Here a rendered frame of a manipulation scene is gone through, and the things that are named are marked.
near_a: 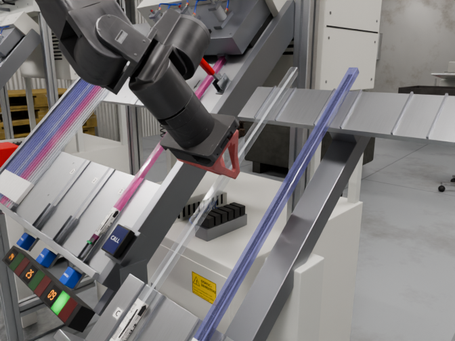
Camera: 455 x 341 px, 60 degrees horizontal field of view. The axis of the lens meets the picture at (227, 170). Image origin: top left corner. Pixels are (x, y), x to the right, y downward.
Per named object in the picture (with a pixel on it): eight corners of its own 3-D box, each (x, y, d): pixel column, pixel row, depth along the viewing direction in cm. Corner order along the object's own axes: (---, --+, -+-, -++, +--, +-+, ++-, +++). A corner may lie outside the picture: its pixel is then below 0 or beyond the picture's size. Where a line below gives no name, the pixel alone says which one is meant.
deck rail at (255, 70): (126, 298, 69) (101, 284, 65) (120, 293, 71) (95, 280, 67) (303, 21, 92) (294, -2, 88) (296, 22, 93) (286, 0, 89)
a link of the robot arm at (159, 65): (114, 87, 44) (150, 80, 41) (140, 46, 48) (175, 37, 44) (150, 126, 49) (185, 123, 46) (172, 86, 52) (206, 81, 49)
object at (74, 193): (114, 281, 69) (101, 275, 67) (-6, 197, 114) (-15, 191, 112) (172, 193, 75) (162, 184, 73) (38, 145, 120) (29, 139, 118)
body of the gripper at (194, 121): (190, 118, 58) (161, 80, 53) (242, 125, 51) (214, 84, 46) (165, 152, 55) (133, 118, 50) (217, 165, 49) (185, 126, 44)
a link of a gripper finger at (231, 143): (224, 151, 62) (193, 111, 56) (260, 160, 57) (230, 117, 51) (202, 187, 60) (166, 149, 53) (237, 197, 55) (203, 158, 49)
